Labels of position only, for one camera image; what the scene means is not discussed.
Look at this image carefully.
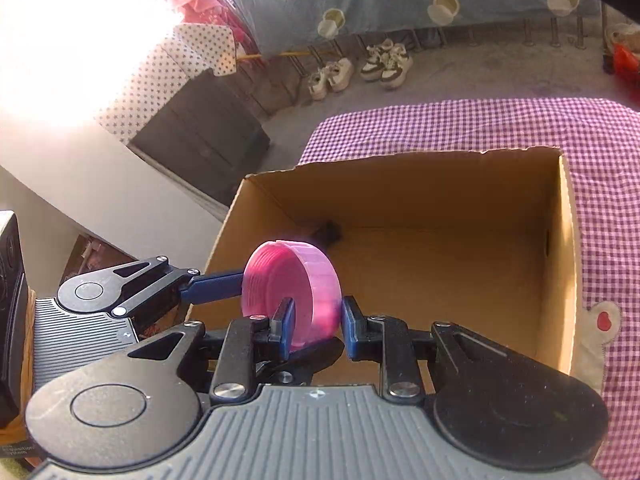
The pink plastic lid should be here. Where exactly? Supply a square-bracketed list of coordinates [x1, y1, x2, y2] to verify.
[241, 240, 342, 350]

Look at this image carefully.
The black cylindrical tube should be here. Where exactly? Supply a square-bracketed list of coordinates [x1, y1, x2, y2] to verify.
[309, 221, 342, 252]

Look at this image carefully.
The dark storage crate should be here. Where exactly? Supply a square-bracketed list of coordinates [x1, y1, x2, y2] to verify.
[132, 70, 270, 206]

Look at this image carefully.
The brown cardboard box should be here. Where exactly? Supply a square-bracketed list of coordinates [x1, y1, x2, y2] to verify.
[207, 148, 582, 372]

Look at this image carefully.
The polka dot cloth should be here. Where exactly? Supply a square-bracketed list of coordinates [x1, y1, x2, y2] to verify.
[96, 24, 236, 144]

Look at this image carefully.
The white sneakers pair left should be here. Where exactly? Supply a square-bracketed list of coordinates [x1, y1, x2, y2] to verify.
[307, 58, 355, 101]

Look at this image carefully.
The white sneakers pair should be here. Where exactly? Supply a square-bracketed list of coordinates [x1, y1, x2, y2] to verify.
[307, 58, 355, 101]
[360, 38, 413, 90]

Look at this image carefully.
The white sneakers pair right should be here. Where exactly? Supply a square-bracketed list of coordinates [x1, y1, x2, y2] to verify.
[360, 38, 413, 90]

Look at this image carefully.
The pink checkered tablecloth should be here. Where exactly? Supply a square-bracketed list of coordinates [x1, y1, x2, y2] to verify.
[299, 98, 639, 479]

